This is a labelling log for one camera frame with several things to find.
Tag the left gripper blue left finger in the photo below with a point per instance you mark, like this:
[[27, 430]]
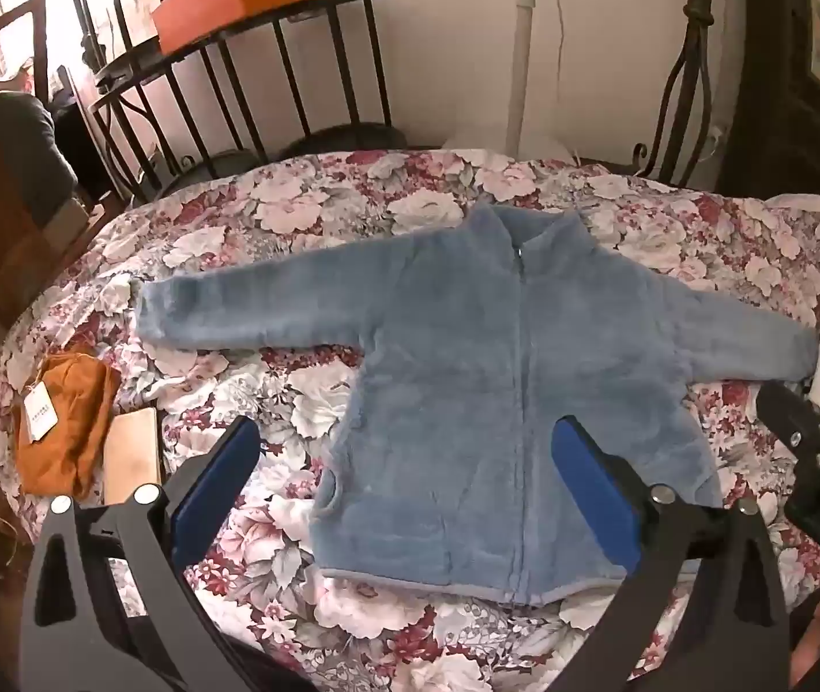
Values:
[[107, 606]]

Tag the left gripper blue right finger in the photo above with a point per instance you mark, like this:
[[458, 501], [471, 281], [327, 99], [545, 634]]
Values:
[[733, 634]]

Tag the blue fleece jacket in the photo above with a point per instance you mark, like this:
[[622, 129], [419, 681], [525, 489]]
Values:
[[475, 341]]

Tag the tan cardboard box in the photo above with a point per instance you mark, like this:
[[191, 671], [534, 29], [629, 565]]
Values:
[[130, 455]]

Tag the orange folded garment with tag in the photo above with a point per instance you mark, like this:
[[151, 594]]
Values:
[[61, 424]]

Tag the white standing fan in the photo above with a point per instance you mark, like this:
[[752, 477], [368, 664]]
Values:
[[510, 138]]

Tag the black metal rack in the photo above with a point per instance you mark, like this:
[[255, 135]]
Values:
[[230, 101]]

